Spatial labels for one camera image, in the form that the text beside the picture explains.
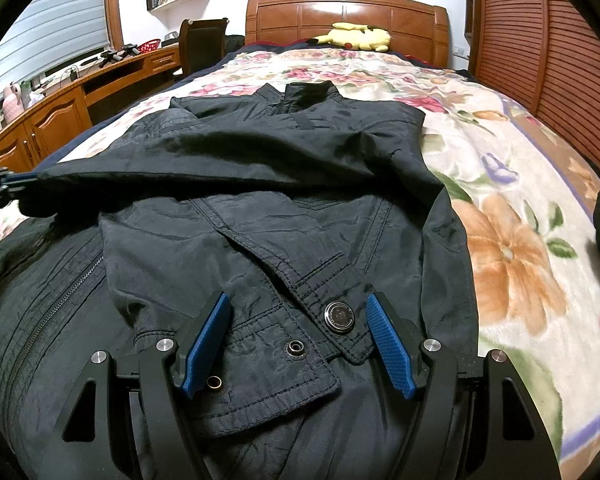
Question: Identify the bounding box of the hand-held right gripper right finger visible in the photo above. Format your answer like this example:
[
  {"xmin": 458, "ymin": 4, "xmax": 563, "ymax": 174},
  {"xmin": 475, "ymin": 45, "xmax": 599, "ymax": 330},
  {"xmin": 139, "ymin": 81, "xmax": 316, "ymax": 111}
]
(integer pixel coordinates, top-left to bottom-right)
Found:
[{"xmin": 365, "ymin": 292, "xmax": 563, "ymax": 480}]

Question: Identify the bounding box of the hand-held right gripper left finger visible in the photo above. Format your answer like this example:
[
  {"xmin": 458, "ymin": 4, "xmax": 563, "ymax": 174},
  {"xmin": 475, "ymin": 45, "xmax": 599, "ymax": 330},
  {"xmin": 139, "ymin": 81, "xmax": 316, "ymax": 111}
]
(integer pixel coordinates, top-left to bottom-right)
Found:
[{"xmin": 50, "ymin": 291, "xmax": 233, "ymax": 480}]

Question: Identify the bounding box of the black jacket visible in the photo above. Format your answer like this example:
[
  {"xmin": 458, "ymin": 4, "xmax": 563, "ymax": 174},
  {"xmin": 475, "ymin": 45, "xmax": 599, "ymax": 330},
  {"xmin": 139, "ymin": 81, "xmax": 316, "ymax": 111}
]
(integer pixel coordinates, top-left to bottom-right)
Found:
[{"xmin": 0, "ymin": 80, "xmax": 481, "ymax": 480}]

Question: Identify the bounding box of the pink bottle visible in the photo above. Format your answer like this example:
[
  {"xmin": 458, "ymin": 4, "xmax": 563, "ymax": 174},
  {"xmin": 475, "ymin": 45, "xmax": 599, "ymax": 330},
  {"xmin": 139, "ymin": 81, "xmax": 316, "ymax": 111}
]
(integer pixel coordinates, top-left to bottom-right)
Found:
[{"xmin": 2, "ymin": 82, "xmax": 26, "ymax": 124}]

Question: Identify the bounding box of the wooden desk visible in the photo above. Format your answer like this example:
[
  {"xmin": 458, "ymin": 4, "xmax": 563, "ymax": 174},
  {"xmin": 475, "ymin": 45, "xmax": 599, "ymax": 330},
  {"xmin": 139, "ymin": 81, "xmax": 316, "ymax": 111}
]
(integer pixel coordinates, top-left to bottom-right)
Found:
[{"xmin": 0, "ymin": 42, "xmax": 184, "ymax": 172}]

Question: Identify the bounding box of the grey window blind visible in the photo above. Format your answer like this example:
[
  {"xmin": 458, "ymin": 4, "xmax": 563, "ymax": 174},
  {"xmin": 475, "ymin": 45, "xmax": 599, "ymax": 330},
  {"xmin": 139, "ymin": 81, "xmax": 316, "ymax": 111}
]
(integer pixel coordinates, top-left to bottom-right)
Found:
[{"xmin": 0, "ymin": 0, "xmax": 114, "ymax": 107}]

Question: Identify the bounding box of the floral blanket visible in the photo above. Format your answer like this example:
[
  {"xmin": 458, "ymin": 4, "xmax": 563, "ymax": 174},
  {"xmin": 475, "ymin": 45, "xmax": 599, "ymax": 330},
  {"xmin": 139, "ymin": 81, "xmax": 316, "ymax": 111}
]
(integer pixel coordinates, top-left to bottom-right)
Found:
[{"xmin": 0, "ymin": 47, "xmax": 600, "ymax": 480}]

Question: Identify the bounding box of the dark wooden chair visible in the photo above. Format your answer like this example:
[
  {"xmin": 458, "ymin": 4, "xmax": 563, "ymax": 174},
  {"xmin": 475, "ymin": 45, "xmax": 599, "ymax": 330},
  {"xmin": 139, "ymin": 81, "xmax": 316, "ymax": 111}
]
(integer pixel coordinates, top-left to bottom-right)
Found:
[{"xmin": 179, "ymin": 17, "xmax": 230, "ymax": 82}]

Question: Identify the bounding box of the yellow plush toy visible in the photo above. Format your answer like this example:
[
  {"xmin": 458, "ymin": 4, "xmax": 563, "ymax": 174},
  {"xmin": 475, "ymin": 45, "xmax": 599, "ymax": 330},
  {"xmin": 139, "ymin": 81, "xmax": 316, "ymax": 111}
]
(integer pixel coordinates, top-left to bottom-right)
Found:
[{"xmin": 312, "ymin": 22, "xmax": 394, "ymax": 54}]

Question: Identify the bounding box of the wooden bed headboard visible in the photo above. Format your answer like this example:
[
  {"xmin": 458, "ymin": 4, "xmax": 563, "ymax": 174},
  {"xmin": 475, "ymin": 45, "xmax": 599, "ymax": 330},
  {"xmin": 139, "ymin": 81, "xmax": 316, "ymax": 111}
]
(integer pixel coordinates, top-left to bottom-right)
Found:
[{"xmin": 245, "ymin": 0, "xmax": 451, "ymax": 68}]

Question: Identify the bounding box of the wooden corner shelf unit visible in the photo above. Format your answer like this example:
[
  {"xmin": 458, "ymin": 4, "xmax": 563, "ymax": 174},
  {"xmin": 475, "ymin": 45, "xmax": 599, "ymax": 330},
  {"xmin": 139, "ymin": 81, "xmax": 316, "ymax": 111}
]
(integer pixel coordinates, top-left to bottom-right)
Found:
[{"xmin": 462, "ymin": 0, "xmax": 477, "ymax": 63}]

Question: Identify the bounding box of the wooden window frame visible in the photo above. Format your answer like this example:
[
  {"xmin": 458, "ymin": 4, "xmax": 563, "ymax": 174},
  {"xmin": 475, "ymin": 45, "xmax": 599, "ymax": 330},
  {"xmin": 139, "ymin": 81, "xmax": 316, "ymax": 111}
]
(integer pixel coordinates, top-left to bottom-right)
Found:
[{"xmin": 102, "ymin": 0, "xmax": 127, "ymax": 50}]

